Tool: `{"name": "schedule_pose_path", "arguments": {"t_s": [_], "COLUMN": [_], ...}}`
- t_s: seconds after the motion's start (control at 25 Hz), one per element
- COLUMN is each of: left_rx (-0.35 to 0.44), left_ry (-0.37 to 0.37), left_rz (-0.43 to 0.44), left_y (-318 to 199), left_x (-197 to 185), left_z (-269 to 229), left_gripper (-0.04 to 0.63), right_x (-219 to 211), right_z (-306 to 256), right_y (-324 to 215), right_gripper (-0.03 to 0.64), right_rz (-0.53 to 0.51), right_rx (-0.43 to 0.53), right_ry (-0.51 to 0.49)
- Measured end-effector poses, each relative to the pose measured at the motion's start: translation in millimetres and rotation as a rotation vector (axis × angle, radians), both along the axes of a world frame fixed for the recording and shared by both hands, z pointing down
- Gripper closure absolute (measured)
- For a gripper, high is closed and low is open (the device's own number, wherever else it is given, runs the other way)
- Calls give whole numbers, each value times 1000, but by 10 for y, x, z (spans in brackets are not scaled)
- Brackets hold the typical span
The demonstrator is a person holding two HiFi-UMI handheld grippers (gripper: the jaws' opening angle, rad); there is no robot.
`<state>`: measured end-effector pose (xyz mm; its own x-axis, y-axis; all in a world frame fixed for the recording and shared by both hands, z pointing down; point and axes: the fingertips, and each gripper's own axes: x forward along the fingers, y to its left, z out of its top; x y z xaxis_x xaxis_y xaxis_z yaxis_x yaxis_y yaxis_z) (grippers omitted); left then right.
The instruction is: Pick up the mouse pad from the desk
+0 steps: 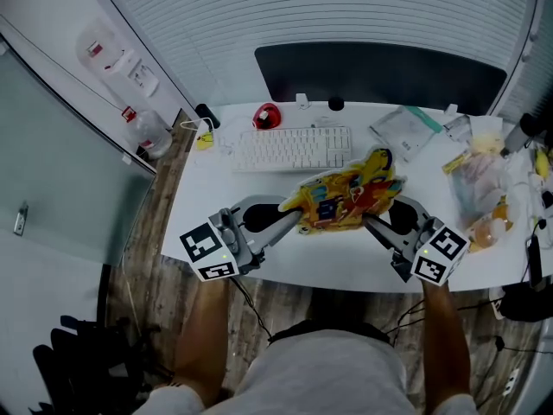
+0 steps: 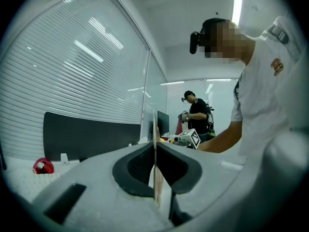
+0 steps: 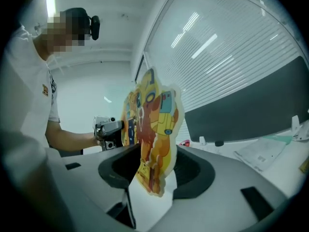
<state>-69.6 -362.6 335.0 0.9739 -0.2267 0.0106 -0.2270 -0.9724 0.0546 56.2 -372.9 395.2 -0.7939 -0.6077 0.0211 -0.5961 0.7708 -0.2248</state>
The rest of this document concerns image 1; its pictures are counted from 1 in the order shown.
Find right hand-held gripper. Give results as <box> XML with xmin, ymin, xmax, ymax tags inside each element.
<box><xmin>363</xmin><ymin>194</ymin><xmax>471</xmax><ymax>288</ymax></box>

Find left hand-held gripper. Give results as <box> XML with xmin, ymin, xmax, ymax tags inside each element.
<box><xmin>179</xmin><ymin>194</ymin><xmax>302</xmax><ymax>283</ymax></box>

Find yellow snack packet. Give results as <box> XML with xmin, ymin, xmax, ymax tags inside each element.
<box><xmin>441</xmin><ymin>150</ymin><xmax>473</xmax><ymax>176</ymax></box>
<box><xmin>278</xmin><ymin>144</ymin><xmax>407</xmax><ymax>236</ymax></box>

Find person's left forearm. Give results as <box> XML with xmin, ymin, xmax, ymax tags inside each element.
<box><xmin>171</xmin><ymin>274</ymin><xmax>231</xmax><ymax>408</ymax></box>

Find person's right forearm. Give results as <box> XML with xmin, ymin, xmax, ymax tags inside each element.
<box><xmin>421</xmin><ymin>279</ymin><xmax>473</xmax><ymax>408</ymax></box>

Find red round object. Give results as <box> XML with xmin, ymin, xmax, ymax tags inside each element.
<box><xmin>251</xmin><ymin>102</ymin><xmax>283</xmax><ymax>131</ymax></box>

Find white keyboard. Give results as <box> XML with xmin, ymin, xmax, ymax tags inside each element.
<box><xmin>232</xmin><ymin>125</ymin><xmax>353</xmax><ymax>175</ymax></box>

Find orange juice bottle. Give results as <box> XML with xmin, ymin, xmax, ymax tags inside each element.
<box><xmin>466</xmin><ymin>214</ymin><xmax>509</xmax><ymax>254</ymax></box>
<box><xmin>487</xmin><ymin>195</ymin><xmax>518</xmax><ymax>233</ymax></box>

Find clear bag of snacks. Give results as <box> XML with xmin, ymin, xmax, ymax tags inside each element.
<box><xmin>448</xmin><ymin>130</ymin><xmax>519</xmax><ymax>233</ymax></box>

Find clear green-edged packet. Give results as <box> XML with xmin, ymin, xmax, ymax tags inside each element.
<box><xmin>368</xmin><ymin>105</ymin><xmax>444</xmax><ymax>164</ymax></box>

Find small clear plastic box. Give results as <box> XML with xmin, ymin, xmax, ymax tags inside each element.
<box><xmin>442</xmin><ymin>114</ymin><xmax>473</xmax><ymax>143</ymax></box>

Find white paper card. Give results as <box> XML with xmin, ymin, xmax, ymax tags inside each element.
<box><xmin>310</xmin><ymin>114</ymin><xmax>342</xmax><ymax>129</ymax></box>

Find black cylindrical object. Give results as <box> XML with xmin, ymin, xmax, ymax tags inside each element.
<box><xmin>194</xmin><ymin>103</ymin><xmax>221</xmax><ymax>130</ymax></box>

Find person's black shorts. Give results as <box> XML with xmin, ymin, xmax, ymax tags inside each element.
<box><xmin>267</xmin><ymin>317</ymin><xmax>392</xmax><ymax>346</ymax></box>

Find black smartphone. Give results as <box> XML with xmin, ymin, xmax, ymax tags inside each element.
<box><xmin>525</xmin><ymin>234</ymin><xmax>544</xmax><ymax>292</ymax></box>

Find clear water jug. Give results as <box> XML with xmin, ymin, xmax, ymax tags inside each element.
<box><xmin>122</xmin><ymin>105</ymin><xmax>174</xmax><ymax>160</ymax></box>

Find black bag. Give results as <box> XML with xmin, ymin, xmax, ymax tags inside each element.
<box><xmin>499</xmin><ymin>281</ymin><xmax>549</xmax><ymax>322</ymax></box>

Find gray thermos bottle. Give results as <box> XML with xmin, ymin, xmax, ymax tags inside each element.
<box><xmin>500</xmin><ymin>112</ymin><xmax>548</xmax><ymax>159</ymax></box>

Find black monitor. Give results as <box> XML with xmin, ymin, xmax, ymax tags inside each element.
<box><xmin>253</xmin><ymin>43</ymin><xmax>508</xmax><ymax>116</ymax></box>

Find yellow fruit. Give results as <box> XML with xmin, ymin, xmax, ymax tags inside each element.
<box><xmin>534</xmin><ymin>147</ymin><xmax>550</xmax><ymax>176</ymax></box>

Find person's light t-shirt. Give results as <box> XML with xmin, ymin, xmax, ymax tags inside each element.
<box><xmin>133</xmin><ymin>329</ymin><xmax>480</xmax><ymax>415</ymax></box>

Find white floor power strip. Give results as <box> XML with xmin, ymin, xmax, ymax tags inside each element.
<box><xmin>502</xmin><ymin>366</ymin><xmax>521</xmax><ymax>398</ymax></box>

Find frosted glass door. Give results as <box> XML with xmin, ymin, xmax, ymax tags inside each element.
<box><xmin>0</xmin><ymin>36</ymin><xmax>157</xmax><ymax>268</ymax></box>

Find white water dispenser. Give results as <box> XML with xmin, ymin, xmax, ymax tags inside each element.
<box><xmin>75</xmin><ymin>17</ymin><xmax>161</xmax><ymax>99</ymax></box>

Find gray cabinet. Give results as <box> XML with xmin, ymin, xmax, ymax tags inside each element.
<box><xmin>513</xmin><ymin>317</ymin><xmax>553</xmax><ymax>415</ymax></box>

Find white window blinds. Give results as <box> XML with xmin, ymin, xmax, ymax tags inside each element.
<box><xmin>92</xmin><ymin>0</ymin><xmax>553</xmax><ymax>120</ymax></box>

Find yellow cartoon keychain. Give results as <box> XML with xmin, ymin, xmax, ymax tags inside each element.
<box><xmin>194</xmin><ymin>131</ymin><xmax>216</xmax><ymax>152</ymax></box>

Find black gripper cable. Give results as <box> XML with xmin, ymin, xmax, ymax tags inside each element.
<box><xmin>231</xmin><ymin>274</ymin><xmax>274</xmax><ymax>341</ymax></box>

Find white cable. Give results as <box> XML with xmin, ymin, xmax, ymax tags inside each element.
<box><xmin>179</xmin><ymin>117</ymin><xmax>215</xmax><ymax>132</ymax></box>

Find silver door handle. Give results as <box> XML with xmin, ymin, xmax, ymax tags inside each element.
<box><xmin>12</xmin><ymin>200</ymin><xmax>30</xmax><ymax>237</ymax></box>

